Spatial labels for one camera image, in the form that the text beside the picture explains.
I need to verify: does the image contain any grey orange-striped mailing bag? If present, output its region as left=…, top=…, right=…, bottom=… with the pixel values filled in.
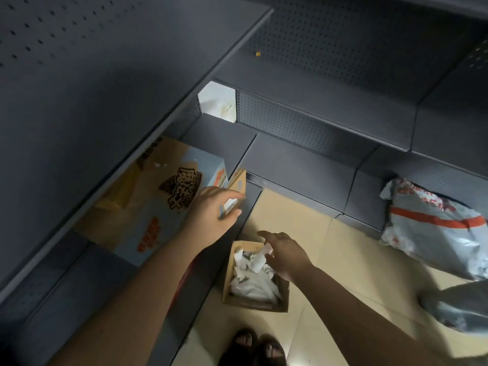
left=379, top=178, right=488, bottom=281

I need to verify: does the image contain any plain grey plastic bag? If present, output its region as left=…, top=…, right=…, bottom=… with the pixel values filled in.
left=419, top=280, right=488, bottom=337

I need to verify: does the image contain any person's right forearm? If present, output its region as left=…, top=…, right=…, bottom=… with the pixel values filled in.
left=291, top=263, right=464, bottom=366

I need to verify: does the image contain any small brown cardboard box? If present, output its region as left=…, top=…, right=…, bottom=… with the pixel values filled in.
left=218, top=169, right=248, bottom=221

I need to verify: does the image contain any black sandal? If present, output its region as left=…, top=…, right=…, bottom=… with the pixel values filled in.
left=258, top=334, right=287, bottom=366
left=218, top=327, right=261, bottom=366

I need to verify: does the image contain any open brown cardboard box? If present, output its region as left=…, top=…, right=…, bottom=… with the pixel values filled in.
left=222, top=240, right=290, bottom=314

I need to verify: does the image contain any dark grey metal shelving unit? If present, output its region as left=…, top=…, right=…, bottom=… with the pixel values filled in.
left=179, top=0, right=488, bottom=240
left=0, top=0, right=274, bottom=366

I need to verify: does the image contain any person's right hand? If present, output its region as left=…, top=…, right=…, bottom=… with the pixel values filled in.
left=257, top=230, right=315, bottom=285

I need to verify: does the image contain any pile of white paper packets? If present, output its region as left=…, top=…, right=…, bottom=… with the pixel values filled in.
left=230, top=243, right=283, bottom=304

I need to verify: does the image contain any person's left forearm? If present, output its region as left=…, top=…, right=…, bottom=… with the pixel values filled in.
left=48, top=229, right=208, bottom=366

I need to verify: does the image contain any large printed cardboard carton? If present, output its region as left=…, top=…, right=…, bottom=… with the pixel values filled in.
left=72, top=136, right=229, bottom=268

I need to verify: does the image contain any person's left hand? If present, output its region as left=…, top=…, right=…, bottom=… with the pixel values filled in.
left=182, top=186, right=247, bottom=253

